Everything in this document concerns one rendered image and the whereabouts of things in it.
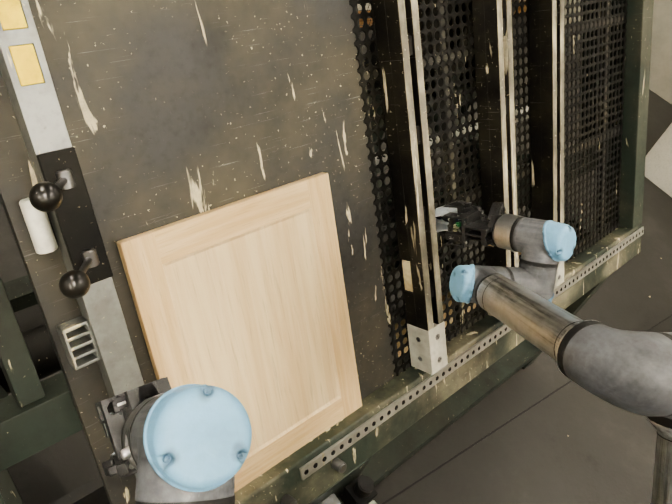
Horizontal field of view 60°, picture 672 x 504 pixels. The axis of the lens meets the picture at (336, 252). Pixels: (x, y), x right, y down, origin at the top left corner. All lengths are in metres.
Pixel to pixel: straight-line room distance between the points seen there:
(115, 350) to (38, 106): 0.38
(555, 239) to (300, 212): 0.50
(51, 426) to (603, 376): 0.85
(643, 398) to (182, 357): 0.73
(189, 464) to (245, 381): 0.74
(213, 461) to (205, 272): 0.64
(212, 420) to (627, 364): 0.59
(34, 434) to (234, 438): 0.68
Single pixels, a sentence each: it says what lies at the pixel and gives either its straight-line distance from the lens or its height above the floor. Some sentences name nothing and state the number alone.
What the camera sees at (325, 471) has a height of 0.85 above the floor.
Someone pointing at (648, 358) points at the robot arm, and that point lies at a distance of 0.88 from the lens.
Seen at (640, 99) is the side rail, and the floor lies 1.30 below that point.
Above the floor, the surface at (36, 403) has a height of 1.14.
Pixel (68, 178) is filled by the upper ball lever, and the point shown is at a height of 1.49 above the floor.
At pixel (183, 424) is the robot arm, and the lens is 0.44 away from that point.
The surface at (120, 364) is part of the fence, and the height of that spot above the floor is 1.22.
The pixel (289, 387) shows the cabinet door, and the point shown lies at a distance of 1.25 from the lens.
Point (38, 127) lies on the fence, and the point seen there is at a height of 1.54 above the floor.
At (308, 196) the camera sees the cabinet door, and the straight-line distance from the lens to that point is 1.16.
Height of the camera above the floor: 2.08
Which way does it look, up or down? 44 degrees down
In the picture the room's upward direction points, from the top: 20 degrees clockwise
